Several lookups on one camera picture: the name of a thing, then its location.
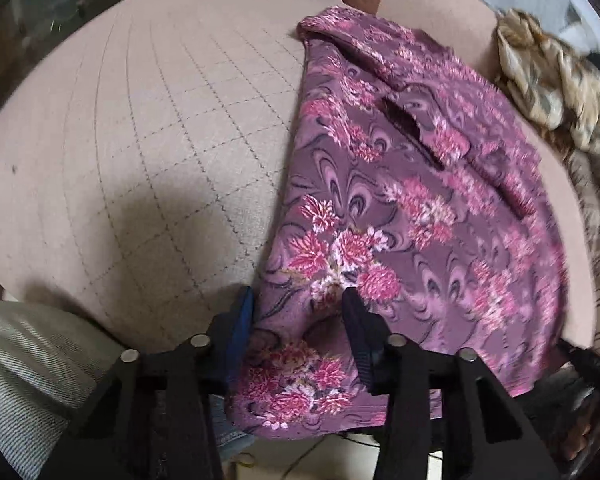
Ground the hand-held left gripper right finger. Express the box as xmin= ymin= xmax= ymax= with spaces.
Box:
xmin=341 ymin=289 xmax=549 ymax=480

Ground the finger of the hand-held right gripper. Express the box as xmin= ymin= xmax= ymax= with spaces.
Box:
xmin=559 ymin=342 xmax=600 ymax=403

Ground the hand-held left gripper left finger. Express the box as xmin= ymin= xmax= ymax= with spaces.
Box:
xmin=40 ymin=286 xmax=256 ymax=480

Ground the blue denim cloth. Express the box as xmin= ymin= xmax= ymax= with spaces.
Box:
xmin=214 ymin=407 xmax=257 ymax=463

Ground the black cable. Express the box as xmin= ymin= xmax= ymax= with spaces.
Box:
xmin=280 ymin=432 xmax=388 ymax=480

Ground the grey striped trouser leg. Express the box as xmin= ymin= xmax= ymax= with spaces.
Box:
xmin=0 ymin=301 xmax=131 ymax=480

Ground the purple floral garment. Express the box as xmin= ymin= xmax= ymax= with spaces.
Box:
xmin=227 ymin=5 xmax=570 ymax=434

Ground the beige brown printed cloth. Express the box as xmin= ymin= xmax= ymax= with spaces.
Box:
xmin=495 ymin=8 xmax=600 ymax=156

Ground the beige quilted sofa cushion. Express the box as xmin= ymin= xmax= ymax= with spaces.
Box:
xmin=0 ymin=0 xmax=599 ymax=361

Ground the brown patterned blanket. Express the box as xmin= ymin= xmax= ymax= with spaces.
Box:
xmin=550 ymin=130 xmax=600 ymax=361

